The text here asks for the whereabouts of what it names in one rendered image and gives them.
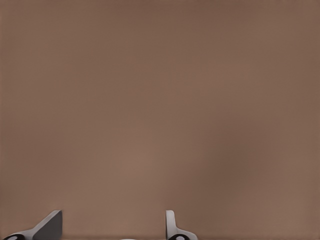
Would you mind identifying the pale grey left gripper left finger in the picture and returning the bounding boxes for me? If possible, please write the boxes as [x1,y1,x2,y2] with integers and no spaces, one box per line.
[0,209,63,240]

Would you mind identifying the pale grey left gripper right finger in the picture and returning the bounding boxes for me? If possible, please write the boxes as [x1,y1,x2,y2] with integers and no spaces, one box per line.
[165,209,198,240]

